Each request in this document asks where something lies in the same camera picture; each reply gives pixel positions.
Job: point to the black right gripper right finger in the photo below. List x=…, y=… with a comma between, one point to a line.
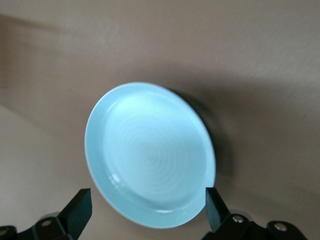
x=217, y=215

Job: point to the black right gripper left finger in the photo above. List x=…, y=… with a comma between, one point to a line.
x=75, y=215

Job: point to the light blue round plate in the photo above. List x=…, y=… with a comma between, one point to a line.
x=150, y=155

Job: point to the brown table cover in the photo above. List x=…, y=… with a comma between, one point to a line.
x=75, y=62

